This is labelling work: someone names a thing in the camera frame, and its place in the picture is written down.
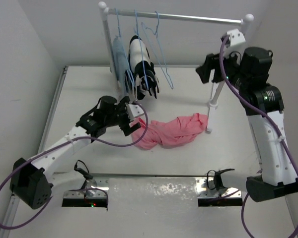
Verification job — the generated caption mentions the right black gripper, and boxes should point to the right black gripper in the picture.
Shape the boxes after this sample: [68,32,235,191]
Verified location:
[196,46,248,90]

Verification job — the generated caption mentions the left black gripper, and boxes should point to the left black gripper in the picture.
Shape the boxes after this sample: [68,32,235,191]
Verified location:
[104,97,140,135]

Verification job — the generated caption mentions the pink t shirt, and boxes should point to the pink t shirt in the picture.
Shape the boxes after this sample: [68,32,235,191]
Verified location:
[131,113,208,150]

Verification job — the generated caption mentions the blue wire hanger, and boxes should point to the blue wire hanger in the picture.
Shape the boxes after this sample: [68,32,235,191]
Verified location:
[141,11,174,90]

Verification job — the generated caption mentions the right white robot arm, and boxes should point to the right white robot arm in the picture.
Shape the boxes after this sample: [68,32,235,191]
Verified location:
[223,47,298,202]

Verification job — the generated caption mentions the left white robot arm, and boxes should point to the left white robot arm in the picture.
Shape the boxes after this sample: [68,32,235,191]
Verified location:
[10,96,145,209]

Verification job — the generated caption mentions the blue hanger with striped garment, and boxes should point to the blue hanger with striped garment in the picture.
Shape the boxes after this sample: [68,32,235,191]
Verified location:
[134,9,149,90]

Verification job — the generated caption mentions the black and white hanging garment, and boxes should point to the black and white hanging garment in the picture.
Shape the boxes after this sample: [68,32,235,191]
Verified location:
[128,35,160,100]

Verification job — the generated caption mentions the light blue hanging garment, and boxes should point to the light blue hanging garment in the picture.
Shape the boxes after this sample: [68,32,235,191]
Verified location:
[112,36,130,98]

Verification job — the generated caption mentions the white clothes rack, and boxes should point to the white clothes rack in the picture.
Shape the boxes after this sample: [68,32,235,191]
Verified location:
[98,1,254,133]

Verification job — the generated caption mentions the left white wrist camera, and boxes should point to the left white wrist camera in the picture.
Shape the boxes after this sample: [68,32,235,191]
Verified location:
[127,104,145,121]

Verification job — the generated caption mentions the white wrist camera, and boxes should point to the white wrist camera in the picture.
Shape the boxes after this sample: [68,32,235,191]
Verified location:
[127,104,145,121]
[221,28,246,48]

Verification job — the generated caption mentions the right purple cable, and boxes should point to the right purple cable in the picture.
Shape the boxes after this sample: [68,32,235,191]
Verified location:
[219,36,298,238]

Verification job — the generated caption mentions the purple cable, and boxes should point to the purple cable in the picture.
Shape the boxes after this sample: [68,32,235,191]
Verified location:
[0,101,149,229]
[219,36,298,238]

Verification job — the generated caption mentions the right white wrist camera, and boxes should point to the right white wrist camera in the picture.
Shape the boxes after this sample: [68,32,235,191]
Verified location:
[221,28,246,48]

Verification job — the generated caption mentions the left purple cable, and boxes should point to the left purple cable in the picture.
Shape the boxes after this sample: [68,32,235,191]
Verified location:
[0,101,149,229]

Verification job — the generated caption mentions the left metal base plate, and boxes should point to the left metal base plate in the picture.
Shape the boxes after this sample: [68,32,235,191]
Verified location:
[63,177,109,199]

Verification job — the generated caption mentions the metal base plate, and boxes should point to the metal base plate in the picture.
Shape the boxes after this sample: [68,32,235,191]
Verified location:
[195,176,242,199]
[63,177,109,199]

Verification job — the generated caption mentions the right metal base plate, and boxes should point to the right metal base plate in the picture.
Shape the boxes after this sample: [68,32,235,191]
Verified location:
[195,176,242,199]

